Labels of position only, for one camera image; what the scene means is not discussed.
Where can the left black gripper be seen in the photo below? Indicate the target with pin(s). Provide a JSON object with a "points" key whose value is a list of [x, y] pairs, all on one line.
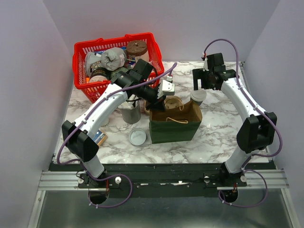
{"points": [[156, 104]]}

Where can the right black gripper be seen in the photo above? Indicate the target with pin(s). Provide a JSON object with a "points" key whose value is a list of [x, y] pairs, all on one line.
{"points": [[198, 74]]}

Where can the black paper coffee cup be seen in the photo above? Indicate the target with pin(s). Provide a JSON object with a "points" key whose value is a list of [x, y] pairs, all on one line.
{"points": [[198, 97]]}

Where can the dark green paper bag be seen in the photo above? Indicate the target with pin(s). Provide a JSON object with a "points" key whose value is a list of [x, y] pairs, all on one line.
{"points": [[175, 125]]}

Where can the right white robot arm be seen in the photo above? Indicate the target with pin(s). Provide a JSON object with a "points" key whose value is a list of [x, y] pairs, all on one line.
{"points": [[256, 132]]}

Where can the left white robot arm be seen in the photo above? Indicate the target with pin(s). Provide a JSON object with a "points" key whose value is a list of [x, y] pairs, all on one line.
{"points": [[78, 135]]}

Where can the brown pulp cup carrier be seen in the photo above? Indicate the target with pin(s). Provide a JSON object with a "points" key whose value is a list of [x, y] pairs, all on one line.
{"points": [[170, 102]]}

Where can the metal straw holder cup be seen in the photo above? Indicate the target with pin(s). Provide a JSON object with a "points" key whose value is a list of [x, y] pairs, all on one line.
{"points": [[131, 112]]}

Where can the stack of white lids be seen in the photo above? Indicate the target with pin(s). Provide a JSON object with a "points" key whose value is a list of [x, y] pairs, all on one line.
{"points": [[137, 137]]}

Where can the brown lid cream tub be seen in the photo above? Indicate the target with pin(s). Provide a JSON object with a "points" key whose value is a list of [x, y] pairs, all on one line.
{"points": [[137, 49]]}

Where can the grey wrapped package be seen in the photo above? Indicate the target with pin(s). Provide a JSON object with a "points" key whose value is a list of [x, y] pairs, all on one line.
{"points": [[113, 58]]}

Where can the orange sponge blue label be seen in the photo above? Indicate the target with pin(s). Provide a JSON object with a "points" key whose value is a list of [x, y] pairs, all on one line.
{"points": [[99, 138]]}

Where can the red plastic shopping basket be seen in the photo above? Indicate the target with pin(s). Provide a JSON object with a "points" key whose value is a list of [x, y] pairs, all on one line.
{"points": [[94, 90]]}

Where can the patterned grey pouch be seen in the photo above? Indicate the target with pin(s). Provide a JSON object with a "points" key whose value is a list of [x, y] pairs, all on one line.
{"points": [[92, 63]]}

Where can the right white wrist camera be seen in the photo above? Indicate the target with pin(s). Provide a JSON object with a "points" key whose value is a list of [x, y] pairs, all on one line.
{"points": [[205, 62]]}

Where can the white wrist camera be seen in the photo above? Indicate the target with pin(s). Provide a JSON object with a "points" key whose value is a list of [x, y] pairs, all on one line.
{"points": [[205, 62], [166, 87]]}

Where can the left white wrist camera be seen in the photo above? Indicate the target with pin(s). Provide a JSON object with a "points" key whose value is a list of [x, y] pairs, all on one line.
{"points": [[166, 87]]}

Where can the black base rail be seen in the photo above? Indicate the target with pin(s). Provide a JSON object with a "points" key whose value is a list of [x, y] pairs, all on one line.
{"points": [[163, 180]]}

